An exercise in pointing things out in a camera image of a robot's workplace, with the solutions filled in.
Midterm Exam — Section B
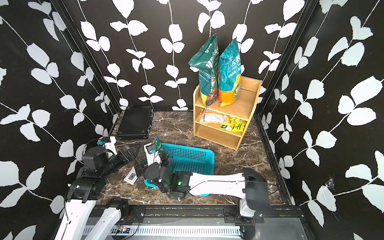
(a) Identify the orange white fertilizer packet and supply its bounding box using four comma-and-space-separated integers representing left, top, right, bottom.
198, 109, 230, 124

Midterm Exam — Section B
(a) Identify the dark green fertilizer bag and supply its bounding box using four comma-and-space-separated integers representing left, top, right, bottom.
189, 34, 219, 107

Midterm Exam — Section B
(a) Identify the teal orange fertilizer bag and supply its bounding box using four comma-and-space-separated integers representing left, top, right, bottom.
219, 39, 242, 108

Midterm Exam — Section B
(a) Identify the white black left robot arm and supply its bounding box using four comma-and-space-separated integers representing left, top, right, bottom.
54, 146, 137, 240

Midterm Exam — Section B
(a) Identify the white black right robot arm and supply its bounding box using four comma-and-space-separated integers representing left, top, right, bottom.
135, 162, 270, 223

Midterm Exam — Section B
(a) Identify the yellow green fertilizer packet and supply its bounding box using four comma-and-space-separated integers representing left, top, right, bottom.
220, 118, 247, 133

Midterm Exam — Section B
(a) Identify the wooden two-tier shelf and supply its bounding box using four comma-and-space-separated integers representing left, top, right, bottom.
192, 75, 263, 151

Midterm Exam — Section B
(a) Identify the small white card box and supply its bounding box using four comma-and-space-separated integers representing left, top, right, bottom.
124, 167, 138, 185

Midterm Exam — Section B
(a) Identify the black ribbed aluminium case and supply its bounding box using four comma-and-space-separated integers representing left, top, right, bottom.
117, 106, 155, 140

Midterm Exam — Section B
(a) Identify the teal plastic basket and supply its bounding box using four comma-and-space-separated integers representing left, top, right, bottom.
144, 144, 215, 199

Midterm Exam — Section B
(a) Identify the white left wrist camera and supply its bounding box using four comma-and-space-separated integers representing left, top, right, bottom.
102, 137, 117, 155

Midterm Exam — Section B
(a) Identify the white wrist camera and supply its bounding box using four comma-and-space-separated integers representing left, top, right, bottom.
102, 137, 117, 155
144, 143, 161, 166

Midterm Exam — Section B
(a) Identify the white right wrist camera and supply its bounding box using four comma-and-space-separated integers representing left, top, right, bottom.
144, 143, 161, 166

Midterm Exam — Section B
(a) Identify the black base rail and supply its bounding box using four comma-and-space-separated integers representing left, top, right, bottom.
118, 205, 304, 226

